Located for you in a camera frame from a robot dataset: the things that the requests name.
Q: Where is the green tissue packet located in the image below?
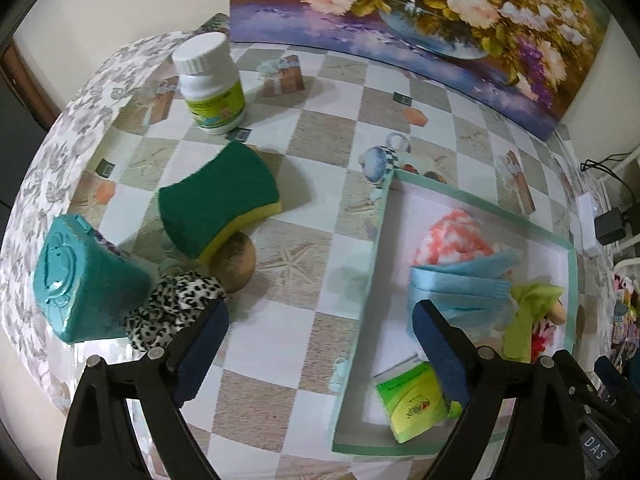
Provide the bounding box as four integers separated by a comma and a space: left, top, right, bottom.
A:
373, 356, 462, 444

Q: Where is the floral canvas painting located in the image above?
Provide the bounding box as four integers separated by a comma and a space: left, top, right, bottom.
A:
230, 0, 611, 140

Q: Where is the light blue cloth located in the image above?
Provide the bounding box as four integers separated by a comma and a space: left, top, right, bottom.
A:
407, 248, 522, 337

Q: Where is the shallow green-rimmed tray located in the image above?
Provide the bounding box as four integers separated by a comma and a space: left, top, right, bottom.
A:
330, 170, 577, 457

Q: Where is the black cable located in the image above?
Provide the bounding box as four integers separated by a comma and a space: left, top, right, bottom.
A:
579, 146, 640, 212

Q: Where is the white green-labelled pill bottle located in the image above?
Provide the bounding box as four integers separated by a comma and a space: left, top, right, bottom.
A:
171, 32, 246, 134

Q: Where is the leopard print fabric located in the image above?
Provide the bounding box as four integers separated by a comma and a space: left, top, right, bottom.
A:
122, 271, 227, 352

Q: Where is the checkered tablecloth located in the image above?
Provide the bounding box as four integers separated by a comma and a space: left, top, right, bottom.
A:
1, 28, 615, 479

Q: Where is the colourful toy pile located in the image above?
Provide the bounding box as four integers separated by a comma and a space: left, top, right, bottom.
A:
611, 258, 639, 372

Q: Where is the black power adapter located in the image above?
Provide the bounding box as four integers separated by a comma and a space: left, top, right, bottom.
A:
594, 207, 626, 246

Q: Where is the teal plastic container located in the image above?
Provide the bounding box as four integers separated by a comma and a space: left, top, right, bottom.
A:
32, 214, 152, 344

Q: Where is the green yellow sponge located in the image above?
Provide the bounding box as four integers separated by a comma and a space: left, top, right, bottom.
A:
158, 141, 282, 266

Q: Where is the brown round ball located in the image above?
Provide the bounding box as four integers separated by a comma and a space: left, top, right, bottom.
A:
208, 232, 256, 294

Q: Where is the lime green cloth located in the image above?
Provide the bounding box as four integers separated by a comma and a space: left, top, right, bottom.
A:
503, 283, 564, 363

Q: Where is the pink white knitted cloth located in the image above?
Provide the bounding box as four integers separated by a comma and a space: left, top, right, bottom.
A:
412, 209, 495, 266

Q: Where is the white power strip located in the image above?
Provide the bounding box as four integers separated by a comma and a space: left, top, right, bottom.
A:
576, 192, 602, 258

